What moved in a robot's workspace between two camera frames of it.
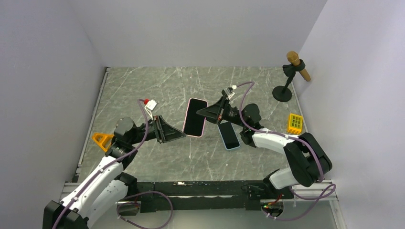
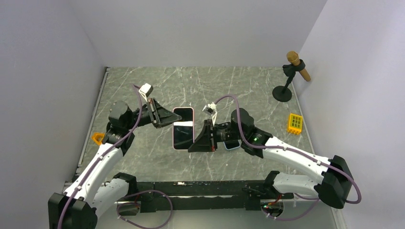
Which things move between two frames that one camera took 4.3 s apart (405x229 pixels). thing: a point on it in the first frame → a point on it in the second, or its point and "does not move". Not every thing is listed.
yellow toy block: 295,123 does not move
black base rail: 212,195 does not move
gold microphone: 293,57 does not move
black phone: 195,122 → 183,131
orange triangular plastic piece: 104,140 does not move
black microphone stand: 283,93 does not move
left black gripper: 166,133 → 163,116
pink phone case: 194,123 → 183,130
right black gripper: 216,113 → 203,142
